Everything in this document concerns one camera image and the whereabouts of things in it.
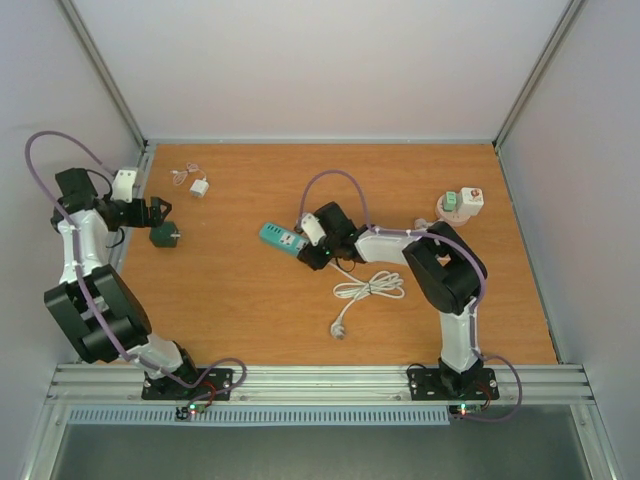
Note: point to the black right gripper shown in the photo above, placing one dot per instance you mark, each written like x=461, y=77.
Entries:
x=319, y=260

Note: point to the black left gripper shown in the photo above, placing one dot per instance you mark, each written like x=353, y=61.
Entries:
x=140, y=220

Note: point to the dark green dragon cube adapter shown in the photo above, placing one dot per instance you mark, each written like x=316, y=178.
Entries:
x=166, y=235

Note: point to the teal power strip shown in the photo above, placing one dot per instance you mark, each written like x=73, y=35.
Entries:
x=282, y=239

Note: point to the pink round power socket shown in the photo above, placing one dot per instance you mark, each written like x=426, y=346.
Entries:
x=453, y=218

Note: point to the white cube adapter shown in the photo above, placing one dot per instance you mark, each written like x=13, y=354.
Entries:
x=471, y=201

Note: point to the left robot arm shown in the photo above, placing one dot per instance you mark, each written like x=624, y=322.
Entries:
x=95, y=309

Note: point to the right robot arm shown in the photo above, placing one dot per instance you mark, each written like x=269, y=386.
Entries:
x=449, y=274

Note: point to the light green plug adapter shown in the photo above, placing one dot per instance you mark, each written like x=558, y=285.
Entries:
x=449, y=201

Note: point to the left controller board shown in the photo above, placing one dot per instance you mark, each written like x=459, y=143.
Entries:
x=190, y=411

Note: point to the controller board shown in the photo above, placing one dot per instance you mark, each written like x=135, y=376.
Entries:
x=190, y=411
x=465, y=409

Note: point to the right controller board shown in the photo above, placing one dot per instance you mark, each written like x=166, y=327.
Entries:
x=465, y=409

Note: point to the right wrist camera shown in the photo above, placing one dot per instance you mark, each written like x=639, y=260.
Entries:
x=310, y=225

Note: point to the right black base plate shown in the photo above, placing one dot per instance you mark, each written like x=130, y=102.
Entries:
x=442, y=383

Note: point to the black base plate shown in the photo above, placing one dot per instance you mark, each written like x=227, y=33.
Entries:
x=200, y=385
x=442, y=383

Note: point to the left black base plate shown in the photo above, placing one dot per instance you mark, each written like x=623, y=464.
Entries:
x=200, y=385

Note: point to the aluminium frame rail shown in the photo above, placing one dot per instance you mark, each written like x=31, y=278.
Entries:
x=323, y=385

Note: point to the grey slotted cable duct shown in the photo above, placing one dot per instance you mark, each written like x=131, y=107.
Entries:
x=260, y=416

